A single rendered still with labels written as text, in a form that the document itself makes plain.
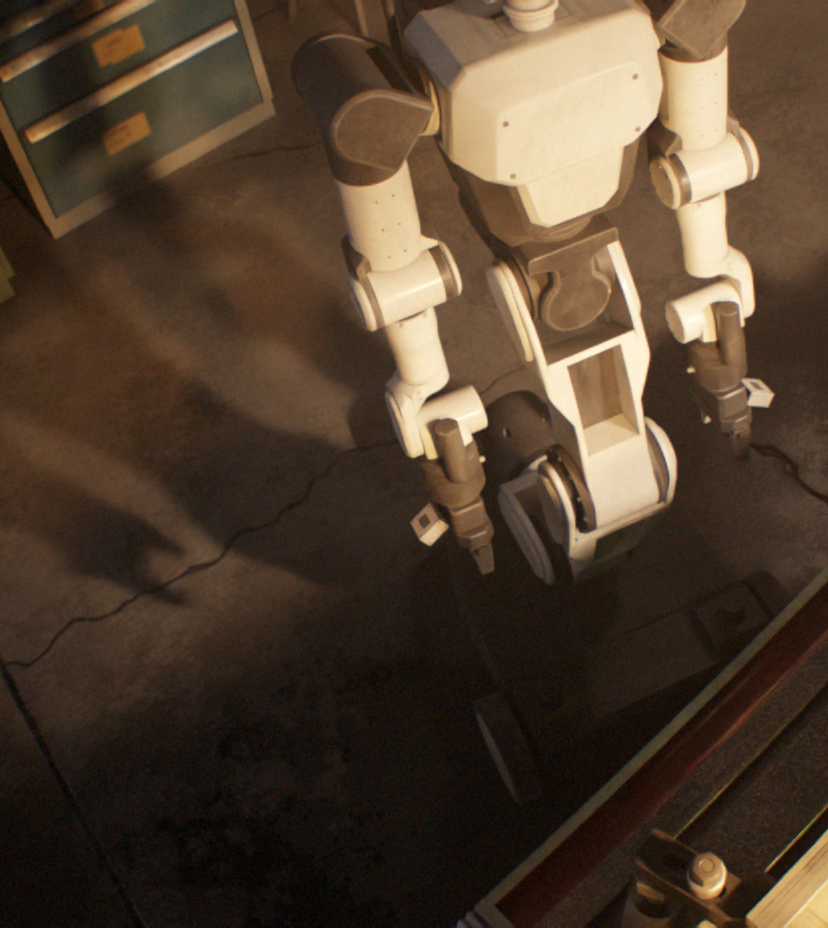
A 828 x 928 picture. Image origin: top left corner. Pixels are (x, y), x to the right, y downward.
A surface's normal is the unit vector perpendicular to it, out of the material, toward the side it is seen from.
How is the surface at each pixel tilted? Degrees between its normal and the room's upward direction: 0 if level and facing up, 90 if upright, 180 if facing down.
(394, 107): 90
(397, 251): 90
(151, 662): 0
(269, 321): 0
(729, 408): 78
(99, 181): 90
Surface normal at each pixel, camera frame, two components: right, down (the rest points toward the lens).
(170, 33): 0.55, 0.61
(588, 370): 0.33, 0.60
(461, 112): -0.40, 0.73
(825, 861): -0.16, -0.58
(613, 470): 0.27, 0.42
